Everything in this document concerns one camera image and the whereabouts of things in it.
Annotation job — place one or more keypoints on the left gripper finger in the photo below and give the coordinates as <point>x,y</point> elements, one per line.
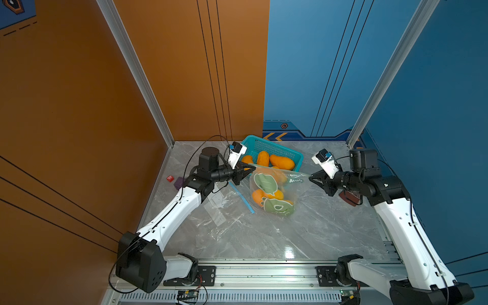
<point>241,174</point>
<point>244,168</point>

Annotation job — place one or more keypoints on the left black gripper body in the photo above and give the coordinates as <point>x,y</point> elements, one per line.
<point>223,175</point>

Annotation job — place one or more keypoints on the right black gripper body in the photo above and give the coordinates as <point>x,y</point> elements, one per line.
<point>347,180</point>

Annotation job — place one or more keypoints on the clear green-zip bag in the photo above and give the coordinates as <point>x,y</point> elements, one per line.
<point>294,186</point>

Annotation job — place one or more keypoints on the yellow mango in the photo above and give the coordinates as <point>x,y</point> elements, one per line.
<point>263,159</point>
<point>277,195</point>

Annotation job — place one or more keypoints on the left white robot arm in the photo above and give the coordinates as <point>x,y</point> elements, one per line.
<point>140,259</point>

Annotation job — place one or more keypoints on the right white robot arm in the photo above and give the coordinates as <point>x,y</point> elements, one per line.
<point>427,279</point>

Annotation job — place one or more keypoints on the yellow top mango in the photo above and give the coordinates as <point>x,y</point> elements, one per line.
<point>263,159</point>

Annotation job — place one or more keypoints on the clear blue-zip bag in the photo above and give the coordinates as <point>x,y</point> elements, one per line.
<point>226,206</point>

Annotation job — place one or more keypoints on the dark red metronome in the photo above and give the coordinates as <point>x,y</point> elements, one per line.
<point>350,198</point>

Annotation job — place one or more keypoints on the teal plastic basket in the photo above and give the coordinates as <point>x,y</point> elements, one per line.
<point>255,145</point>

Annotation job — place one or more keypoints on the purple block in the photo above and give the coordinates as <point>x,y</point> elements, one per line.
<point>179,183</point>

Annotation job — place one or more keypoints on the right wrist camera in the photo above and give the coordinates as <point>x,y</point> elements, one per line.
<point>363,159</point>

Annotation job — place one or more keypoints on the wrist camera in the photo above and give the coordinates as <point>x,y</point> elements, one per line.
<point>363,159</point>
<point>208,159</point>

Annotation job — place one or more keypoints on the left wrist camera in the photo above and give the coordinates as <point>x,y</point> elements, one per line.
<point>208,159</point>

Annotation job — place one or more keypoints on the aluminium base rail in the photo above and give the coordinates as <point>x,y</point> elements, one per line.
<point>244,282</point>

